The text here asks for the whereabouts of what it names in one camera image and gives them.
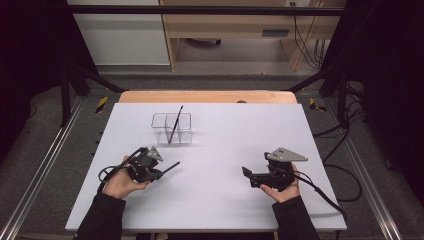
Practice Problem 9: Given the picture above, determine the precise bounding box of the person's right hand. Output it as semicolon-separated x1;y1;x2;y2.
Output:
260;163;301;204

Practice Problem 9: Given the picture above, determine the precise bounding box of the clear plastic divided organizer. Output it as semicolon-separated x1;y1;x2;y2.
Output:
150;112;194;145

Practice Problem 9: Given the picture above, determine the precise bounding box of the yellow-handled tool right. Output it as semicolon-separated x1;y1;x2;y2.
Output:
308;97;328;113

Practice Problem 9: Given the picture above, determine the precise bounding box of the black metal stand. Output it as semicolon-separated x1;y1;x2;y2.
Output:
283;63;349;129
59;59;129;128

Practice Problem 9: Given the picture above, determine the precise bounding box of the person's left hand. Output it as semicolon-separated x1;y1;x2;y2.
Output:
102;155;152;200

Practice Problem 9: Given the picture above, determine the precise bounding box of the hanging black cables bundle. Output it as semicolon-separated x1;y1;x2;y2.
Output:
289;1;329;70

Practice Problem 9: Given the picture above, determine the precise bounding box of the white board table cover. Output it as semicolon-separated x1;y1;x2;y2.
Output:
64;102;348;233

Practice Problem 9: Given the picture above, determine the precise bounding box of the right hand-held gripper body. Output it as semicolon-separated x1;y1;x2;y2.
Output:
249;147;309;192

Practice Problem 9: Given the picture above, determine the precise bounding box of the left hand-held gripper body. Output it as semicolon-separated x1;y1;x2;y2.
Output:
127;145;164;184

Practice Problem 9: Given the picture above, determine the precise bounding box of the black pen with pale tip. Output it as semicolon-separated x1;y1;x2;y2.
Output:
168;104;185;144

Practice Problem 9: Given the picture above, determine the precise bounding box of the light wooden desk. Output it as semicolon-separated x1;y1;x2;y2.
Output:
159;0;346;72

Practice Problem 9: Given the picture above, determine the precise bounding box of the aluminium floor rail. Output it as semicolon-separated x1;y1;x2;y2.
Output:
0;96;84;240
324;98;404;240

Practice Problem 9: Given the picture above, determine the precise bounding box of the hand-held gripper cable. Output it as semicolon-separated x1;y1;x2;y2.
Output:
294;171;348;221
97;147;148;193

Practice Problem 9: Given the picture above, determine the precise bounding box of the left hand-held gripper cable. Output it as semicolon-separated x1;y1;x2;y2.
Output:
97;147;148;193

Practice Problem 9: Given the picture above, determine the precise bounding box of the black floor cables bundle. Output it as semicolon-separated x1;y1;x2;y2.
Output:
313;81;366;154

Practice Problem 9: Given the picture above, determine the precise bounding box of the black floor cable loop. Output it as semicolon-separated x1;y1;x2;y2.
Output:
324;163;363;203

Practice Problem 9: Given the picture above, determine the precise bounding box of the white cabinet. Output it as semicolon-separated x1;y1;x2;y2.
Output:
67;0;171;66

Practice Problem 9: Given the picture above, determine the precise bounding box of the yellow-handled tool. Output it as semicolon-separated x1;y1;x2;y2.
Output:
95;96;109;114
308;97;328;113

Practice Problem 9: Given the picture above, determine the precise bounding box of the wooden table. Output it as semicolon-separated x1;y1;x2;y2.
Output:
118;89;298;104

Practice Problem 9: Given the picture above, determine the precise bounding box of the right hand-held gripper cable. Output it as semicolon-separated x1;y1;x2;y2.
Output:
294;171;348;221

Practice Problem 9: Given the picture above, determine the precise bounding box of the black horizontal frame bar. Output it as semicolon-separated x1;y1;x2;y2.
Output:
64;4;344;17

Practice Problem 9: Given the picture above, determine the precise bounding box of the yellow-handled tool left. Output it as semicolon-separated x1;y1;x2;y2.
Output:
95;96;109;114

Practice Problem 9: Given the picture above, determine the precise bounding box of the dark curtain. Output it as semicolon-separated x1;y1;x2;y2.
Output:
323;0;424;204
0;0;98;161

